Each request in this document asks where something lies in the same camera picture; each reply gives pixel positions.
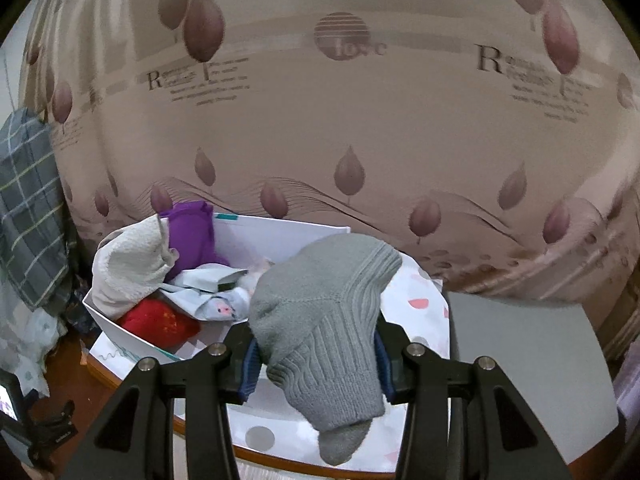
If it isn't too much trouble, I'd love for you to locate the red plush pouch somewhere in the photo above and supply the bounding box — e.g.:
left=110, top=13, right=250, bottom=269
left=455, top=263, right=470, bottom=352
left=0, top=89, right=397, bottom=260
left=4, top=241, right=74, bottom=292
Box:
left=117, top=297, right=202, bottom=348

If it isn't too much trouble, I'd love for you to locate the grey knit sock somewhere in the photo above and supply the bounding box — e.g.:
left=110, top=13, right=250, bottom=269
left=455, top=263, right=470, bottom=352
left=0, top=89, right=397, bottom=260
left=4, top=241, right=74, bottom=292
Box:
left=248, top=233, right=403, bottom=466

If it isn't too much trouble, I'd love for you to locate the black clamp stand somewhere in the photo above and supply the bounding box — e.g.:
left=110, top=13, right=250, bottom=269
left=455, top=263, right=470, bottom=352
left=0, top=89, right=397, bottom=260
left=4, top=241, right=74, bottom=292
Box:
left=0, top=390, right=81, bottom=471

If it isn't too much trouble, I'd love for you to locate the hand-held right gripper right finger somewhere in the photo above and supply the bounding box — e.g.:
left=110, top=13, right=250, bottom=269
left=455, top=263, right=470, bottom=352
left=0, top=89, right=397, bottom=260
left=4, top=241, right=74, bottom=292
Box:
left=372, top=312, right=573, bottom=480

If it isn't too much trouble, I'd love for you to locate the white textured underwear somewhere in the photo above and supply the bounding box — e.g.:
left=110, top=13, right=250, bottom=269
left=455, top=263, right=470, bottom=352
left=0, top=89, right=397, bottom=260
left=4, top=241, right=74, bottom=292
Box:
left=91, top=217, right=178, bottom=321

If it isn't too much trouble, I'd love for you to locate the grey panel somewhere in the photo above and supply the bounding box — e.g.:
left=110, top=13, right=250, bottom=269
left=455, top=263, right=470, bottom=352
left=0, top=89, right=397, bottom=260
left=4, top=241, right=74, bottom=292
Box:
left=447, top=290, right=621, bottom=453

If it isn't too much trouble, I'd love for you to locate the grey plaid cloth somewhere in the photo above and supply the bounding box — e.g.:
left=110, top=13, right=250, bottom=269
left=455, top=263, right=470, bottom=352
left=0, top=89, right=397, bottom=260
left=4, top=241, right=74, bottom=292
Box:
left=0, top=105, right=78, bottom=313

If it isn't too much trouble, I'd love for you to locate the white cardboard box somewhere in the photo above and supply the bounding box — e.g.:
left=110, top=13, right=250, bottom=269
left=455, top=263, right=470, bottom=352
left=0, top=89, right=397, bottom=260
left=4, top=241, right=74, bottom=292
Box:
left=81, top=212, right=353, bottom=363

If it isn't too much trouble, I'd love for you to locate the phone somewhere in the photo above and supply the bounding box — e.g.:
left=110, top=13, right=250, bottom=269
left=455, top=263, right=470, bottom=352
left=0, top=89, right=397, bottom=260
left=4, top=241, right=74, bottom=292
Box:
left=0, top=370, right=23, bottom=423

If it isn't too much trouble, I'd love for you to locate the printed beige curtain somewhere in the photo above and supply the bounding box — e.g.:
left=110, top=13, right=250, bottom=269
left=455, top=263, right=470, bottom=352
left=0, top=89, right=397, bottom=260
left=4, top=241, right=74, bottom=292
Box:
left=20, top=0, right=640, bottom=361

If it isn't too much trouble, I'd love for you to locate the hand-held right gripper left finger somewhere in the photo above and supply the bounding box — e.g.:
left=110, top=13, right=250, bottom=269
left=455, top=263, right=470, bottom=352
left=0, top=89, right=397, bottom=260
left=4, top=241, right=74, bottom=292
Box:
left=60, top=322, right=263, bottom=480

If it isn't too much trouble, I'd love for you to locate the purple bra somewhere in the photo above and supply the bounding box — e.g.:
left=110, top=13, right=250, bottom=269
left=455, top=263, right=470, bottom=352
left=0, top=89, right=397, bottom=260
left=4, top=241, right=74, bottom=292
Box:
left=159, top=201, right=231, bottom=281

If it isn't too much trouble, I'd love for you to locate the dark floral cloth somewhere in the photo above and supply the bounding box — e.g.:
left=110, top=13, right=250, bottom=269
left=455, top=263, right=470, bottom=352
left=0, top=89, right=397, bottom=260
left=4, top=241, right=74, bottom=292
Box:
left=62, top=285, right=103, bottom=336

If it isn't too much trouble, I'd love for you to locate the pale grey underwear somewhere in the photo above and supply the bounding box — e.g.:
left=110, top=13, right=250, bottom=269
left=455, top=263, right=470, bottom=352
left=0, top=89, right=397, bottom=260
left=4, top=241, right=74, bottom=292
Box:
left=160, top=262, right=271, bottom=323

